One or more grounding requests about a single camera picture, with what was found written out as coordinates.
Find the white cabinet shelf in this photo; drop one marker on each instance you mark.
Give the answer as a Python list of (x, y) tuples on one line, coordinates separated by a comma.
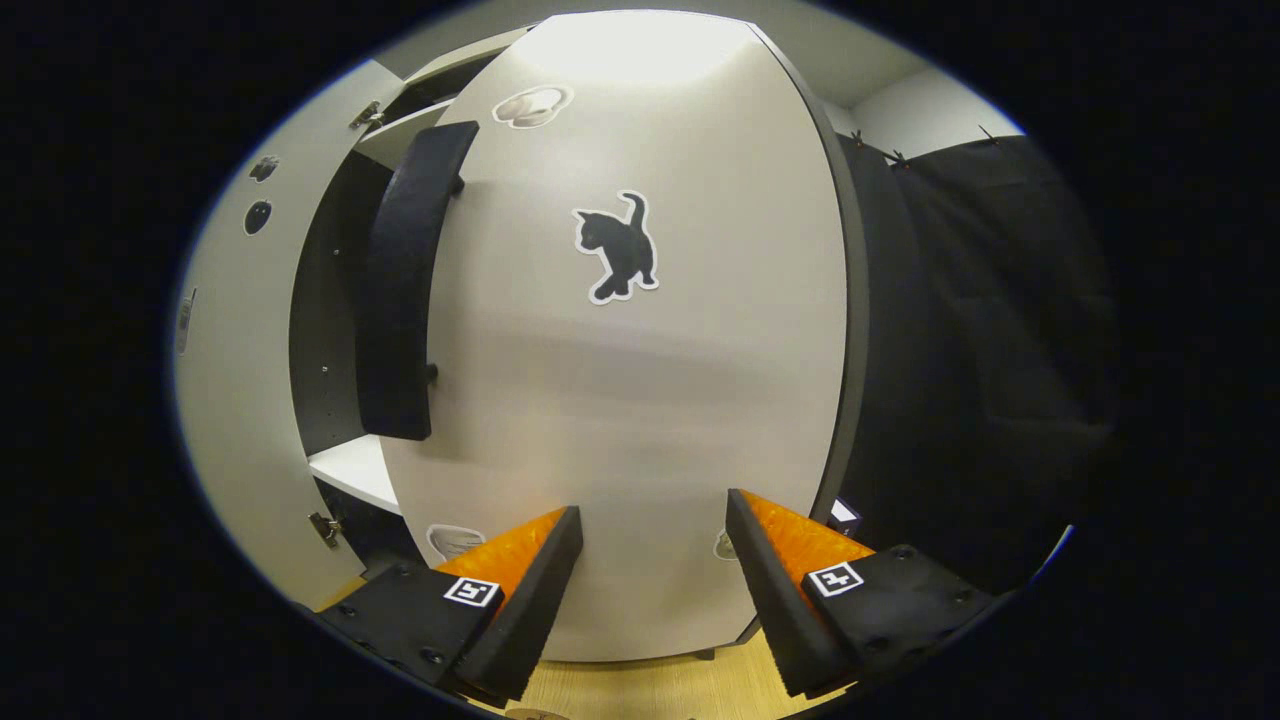
[(395, 140), (355, 470)]

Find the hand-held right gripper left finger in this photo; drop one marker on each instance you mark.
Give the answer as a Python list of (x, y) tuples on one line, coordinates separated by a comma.
[(540, 600)]

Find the white cabinet door with cat sticker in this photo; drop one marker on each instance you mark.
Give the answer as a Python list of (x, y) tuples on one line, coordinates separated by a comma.
[(650, 400)]

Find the black backdrop cloth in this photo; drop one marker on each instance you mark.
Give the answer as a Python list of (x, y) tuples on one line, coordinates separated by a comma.
[(980, 350)]

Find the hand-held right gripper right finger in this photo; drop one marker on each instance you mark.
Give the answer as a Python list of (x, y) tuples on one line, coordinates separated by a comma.
[(770, 600)]

